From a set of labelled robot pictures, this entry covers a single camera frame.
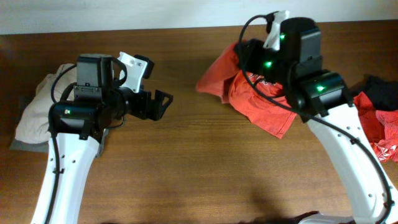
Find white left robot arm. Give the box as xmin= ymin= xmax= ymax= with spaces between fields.
xmin=32 ymin=52 xmax=173 ymax=223

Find orange soccer t-shirt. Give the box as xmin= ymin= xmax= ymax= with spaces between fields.
xmin=196 ymin=43 xmax=296 ymax=139

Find beige folded shorts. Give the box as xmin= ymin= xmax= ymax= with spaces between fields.
xmin=15 ymin=63 xmax=72 ymax=144

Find grey folded garment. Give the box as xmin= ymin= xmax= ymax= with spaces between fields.
xmin=9 ymin=96 xmax=50 ymax=153

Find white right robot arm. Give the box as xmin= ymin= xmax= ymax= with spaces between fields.
xmin=235 ymin=11 xmax=397 ymax=223

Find red patterned garment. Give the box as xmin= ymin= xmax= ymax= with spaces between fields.
xmin=354 ymin=92 xmax=397 ymax=162

